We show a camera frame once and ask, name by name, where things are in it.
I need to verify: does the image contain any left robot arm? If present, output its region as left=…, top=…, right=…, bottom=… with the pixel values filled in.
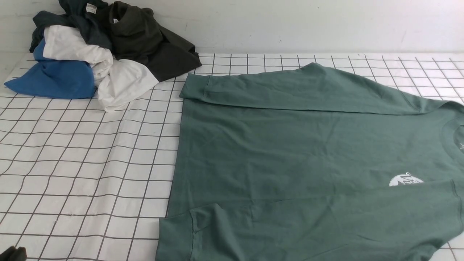
left=0, top=246, right=28, bottom=261

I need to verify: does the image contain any white garment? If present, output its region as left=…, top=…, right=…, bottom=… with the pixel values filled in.
left=43, top=25, right=159, bottom=112

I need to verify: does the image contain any dark olive garment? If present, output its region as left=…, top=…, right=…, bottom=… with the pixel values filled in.
left=96, top=1, right=202, bottom=82

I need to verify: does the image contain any dark navy garment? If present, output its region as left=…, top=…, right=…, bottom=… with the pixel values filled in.
left=29, top=0, right=112, bottom=53

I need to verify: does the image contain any blue garment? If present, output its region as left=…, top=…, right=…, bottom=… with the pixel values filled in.
left=4, top=40, right=96, bottom=99

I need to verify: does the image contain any green long-sleeve top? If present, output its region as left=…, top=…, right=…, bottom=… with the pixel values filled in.
left=156, top=63, right=463, bottom=261

